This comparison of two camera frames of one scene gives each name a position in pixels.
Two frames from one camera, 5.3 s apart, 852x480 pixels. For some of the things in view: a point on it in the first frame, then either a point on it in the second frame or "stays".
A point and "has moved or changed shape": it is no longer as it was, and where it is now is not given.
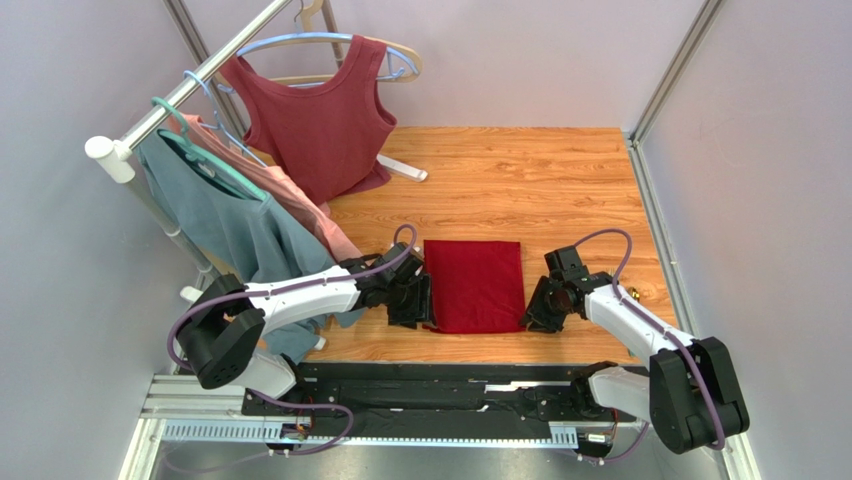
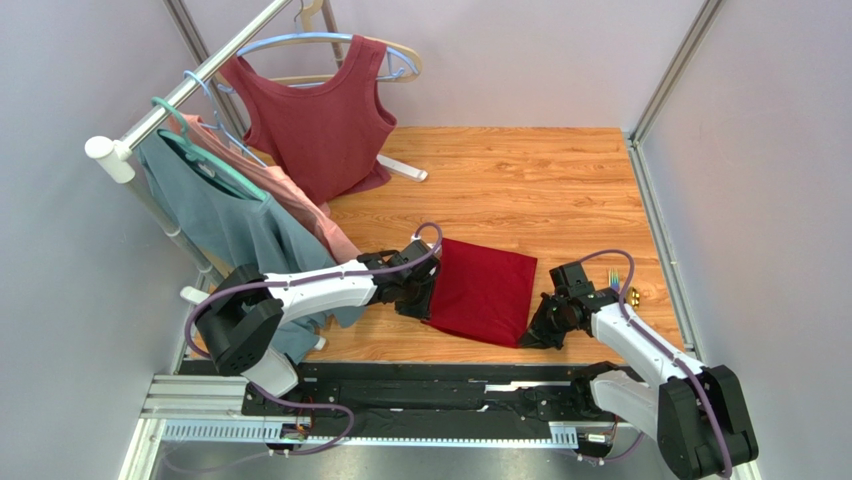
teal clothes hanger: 196,154 stays
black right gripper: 539,308 → 544,320
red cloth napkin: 475,286 has moved or changed shape
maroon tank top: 330,139 stays
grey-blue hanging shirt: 238,233 stays
